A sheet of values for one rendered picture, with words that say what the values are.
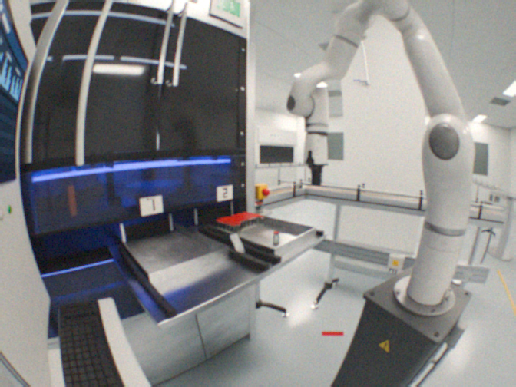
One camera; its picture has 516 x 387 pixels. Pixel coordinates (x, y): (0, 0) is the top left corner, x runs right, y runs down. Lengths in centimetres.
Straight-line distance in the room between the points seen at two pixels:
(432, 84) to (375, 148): 167
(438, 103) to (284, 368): 141
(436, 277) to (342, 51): 65
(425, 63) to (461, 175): 25
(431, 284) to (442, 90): 42
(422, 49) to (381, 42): 189
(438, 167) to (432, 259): 20
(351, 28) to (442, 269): 67
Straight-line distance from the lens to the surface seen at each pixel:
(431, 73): 54
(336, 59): 71
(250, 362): 145
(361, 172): 219
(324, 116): 73
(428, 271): 53
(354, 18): 72
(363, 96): 226
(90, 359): 50
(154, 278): 57
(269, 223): 98
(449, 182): 45
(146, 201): 78
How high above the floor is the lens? 118
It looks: 10 degrees down
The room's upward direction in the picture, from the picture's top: straight up
